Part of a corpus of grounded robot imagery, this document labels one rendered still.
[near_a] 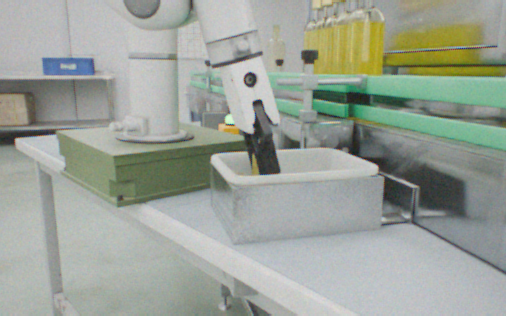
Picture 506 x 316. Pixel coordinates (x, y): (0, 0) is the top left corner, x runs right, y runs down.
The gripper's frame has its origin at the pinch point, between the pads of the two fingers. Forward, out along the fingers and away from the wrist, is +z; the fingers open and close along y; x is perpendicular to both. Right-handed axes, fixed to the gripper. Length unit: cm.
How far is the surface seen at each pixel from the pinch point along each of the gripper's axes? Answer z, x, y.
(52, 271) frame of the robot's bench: 41, 61, 92
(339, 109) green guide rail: -0.1, -21.3, 16.3
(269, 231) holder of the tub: 7.3, 3.7, -8.4
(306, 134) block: 1.2, -11.5, 10.8
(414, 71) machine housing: -1, -45, 25
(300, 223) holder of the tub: 7.8, -0.8, -8.4
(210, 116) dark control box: 3, -5, 79
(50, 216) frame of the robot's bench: 22, 55, 92
